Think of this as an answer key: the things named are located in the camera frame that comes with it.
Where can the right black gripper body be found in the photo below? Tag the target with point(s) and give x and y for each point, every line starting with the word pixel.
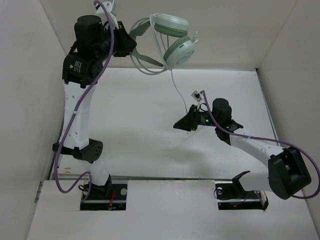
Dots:
pixel 205 119

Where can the mint green headphones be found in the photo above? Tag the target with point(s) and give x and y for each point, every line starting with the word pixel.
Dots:
pixel 175 55

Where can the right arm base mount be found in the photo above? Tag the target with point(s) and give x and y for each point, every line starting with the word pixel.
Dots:
pixel 240 198

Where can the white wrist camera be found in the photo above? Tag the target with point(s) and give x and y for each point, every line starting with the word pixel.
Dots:
pixel 111 6
pixel 197 96

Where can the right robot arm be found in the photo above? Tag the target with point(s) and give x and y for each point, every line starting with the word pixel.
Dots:
pixel 286 173

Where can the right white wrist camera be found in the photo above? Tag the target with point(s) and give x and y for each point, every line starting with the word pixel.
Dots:
pixel 197 96

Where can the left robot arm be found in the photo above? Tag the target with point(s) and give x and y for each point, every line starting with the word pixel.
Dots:
pixel 96 42

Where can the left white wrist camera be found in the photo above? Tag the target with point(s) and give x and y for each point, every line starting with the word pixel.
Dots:
pixel 111 6

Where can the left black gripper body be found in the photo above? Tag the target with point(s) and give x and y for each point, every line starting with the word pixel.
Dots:
pixel 121 48

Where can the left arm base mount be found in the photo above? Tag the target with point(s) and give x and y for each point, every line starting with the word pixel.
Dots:
pixel 116 200

